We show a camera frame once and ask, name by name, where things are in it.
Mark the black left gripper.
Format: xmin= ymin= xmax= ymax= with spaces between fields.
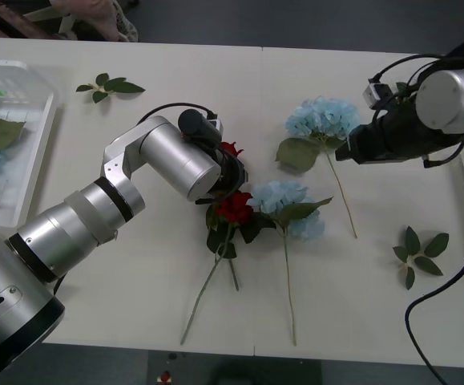
xmin=212 ymin=146 xmax=251 ymax=201

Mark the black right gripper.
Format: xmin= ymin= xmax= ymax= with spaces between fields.
xmin=334 ymin=115 xmax=408 ymax=166

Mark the short-stemmed red rose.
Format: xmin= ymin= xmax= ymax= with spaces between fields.
xmin=219 ymin=140 xmax=245 ymax=291

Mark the long-stemmed red rose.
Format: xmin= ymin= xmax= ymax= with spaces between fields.
xmin=180 ymin=191 xmax=276 ymax=346

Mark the pale blue flower thin stem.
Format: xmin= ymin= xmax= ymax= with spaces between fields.
xmin=275 ymin=95 xmax=362 ymax=240

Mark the pale blue flower long stem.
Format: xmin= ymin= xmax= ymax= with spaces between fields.
xmin=249 ymin=180 xmax=334 ymax=347

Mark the dark robot base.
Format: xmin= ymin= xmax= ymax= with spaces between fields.
xmin=147 ymin=349 xmax=323 ymax=385

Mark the person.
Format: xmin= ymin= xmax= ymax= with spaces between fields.
xmin=49 ymin=0 xmax=140 ymax=43

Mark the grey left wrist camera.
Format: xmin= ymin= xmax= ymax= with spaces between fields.
xmin=206 ymin=113 xmax=225 ymax=136

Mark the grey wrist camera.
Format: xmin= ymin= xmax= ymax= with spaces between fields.
xmin=361 ymin=79 xmax=395 ymax=110
xmin=206 ymin=113 xmax=225 ymax=136

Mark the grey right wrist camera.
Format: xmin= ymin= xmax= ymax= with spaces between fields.
xmin=361 ymin=79 xmax=395 ymax=110

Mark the thick black cable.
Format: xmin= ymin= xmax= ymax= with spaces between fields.
xmin=404 ymin=219 xmax=464 ymax=385

